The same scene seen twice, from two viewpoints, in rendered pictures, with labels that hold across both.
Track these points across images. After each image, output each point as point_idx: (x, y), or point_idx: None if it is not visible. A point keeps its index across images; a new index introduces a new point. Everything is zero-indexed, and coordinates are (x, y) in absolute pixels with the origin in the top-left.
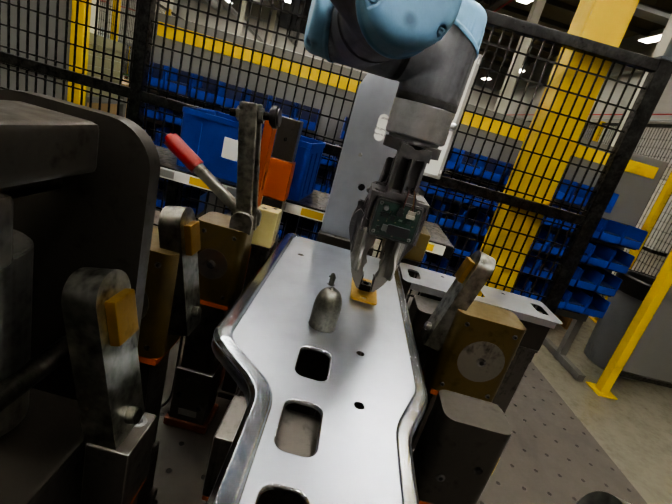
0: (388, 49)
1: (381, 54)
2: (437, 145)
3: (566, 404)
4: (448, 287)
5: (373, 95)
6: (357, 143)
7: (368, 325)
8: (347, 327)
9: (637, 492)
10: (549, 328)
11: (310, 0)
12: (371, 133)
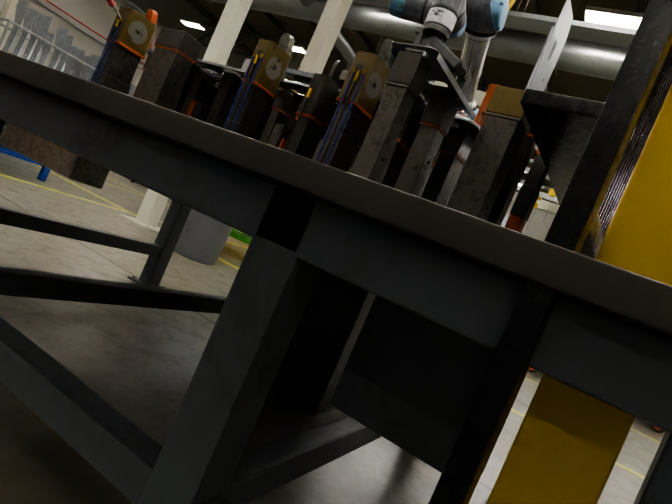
0: (395, 16)
1: (399, 18)
2: (425, 23)
3: (384, 185)
4: (436, 94)
5: (562, 38)
6: (547, 74)
7: (378, 104)
8: (376, 107)
9: (222, 128)
10: (397, 55)
11: None
12: (550, 60)
